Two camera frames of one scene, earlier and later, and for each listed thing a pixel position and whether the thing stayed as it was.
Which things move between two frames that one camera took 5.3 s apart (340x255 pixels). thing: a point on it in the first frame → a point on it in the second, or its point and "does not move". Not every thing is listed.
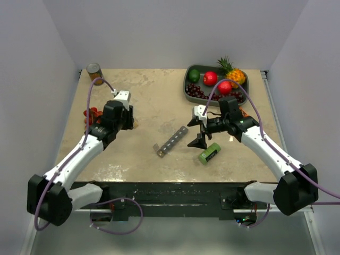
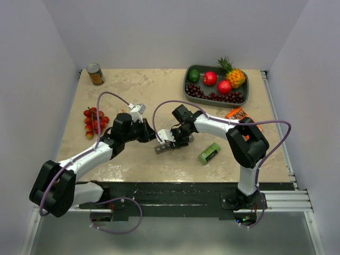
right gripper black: x=200 y=142 → x=178 y=143
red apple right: x=224 y=87 does not move
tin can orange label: x=94 y=71 does not move
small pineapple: x=235 y=74 does not move
